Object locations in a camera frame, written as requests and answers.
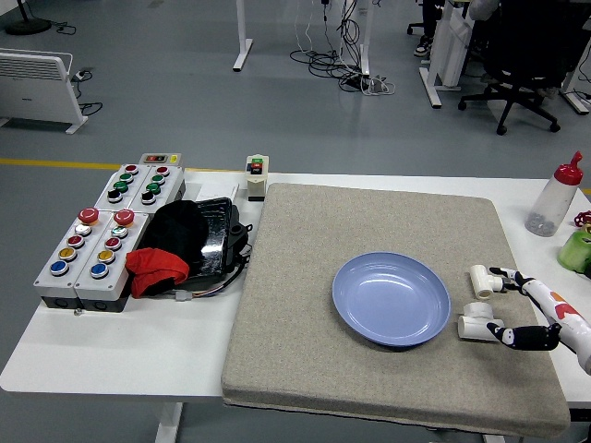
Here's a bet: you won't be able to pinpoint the black heater cable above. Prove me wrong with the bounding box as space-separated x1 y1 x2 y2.
72 68 103 116

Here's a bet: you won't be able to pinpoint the blue round plate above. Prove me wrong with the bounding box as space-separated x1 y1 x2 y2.
332 251 452 349

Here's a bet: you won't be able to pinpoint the white panel heater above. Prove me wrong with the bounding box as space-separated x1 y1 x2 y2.
0 48 89 136

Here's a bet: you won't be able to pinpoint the grey-brown mat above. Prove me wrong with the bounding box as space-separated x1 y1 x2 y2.
220 182 573 439

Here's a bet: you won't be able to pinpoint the white table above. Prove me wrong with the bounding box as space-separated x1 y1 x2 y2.
0 168 591 443

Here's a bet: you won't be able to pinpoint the black cloth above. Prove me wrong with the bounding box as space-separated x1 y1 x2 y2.
138 200 210 278

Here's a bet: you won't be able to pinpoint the white desk leg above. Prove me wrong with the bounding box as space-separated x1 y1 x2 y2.
357 0 373 78
232 0 254 72

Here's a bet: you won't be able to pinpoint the four-button control box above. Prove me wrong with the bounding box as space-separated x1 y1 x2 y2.
93 163 151 213
128 164 187 216

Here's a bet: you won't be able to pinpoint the five-button control box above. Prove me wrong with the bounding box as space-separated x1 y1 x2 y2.
73 209 151 314
32 207 115 309

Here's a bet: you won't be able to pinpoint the beige start-stop switch box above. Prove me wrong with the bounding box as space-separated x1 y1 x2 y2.
245 154 271 203

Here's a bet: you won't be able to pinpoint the wire bundle with white connector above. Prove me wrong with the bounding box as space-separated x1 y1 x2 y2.
174 251 253 304

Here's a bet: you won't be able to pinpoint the black office chair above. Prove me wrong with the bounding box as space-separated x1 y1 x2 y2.
458 0 591 136

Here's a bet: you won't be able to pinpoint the white desk frame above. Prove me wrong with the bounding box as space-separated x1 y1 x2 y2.
418 0 476 110

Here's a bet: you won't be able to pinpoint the red cloth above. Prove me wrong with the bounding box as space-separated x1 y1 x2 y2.
125 247 191 299

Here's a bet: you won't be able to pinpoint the clear bottle with red cap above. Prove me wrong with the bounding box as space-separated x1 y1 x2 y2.
524 150 584 237

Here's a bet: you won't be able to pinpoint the green plastic object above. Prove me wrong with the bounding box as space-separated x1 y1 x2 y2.
557 224 591 281

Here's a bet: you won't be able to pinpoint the black foot pedal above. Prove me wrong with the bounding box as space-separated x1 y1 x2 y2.
191 197 254 282

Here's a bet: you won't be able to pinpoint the white paper sheet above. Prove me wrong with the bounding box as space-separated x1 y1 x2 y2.
184 181 241 204

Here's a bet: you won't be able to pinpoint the black round stand base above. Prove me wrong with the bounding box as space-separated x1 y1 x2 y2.
4 0 53 36

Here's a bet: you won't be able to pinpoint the black cable bundle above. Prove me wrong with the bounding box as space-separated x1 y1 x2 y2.
289 0 370 92

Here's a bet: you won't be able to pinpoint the person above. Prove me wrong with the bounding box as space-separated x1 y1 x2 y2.
414 0 445 58

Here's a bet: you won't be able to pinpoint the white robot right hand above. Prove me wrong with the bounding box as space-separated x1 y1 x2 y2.
486 266 591 376

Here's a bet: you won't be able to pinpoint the small grey switch box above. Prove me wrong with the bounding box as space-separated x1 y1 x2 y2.
139 152 183 168

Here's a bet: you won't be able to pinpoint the white pipe tee fitting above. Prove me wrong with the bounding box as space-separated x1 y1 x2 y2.
469 264 505 301
456 301 505 343

